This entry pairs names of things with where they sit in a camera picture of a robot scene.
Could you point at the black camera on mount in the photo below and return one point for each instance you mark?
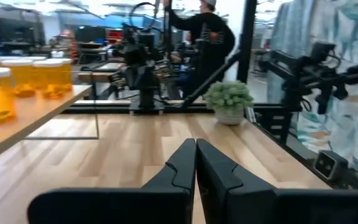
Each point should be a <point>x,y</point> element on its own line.
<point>309,74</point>

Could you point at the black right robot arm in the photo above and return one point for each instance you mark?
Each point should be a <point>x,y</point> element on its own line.
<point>146,96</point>

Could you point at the teal white patterned cloth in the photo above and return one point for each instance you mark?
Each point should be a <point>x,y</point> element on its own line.
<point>353,124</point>

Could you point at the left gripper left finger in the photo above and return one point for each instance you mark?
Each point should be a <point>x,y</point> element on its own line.
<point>179,168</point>

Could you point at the small black camera box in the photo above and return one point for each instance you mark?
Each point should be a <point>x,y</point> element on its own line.
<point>331,166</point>

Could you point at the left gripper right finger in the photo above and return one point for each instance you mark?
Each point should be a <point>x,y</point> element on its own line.
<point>216,180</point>

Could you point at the green potted plant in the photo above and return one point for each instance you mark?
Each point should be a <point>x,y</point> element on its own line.
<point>228,96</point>

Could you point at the person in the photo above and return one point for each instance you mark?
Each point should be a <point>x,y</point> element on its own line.
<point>211,40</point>

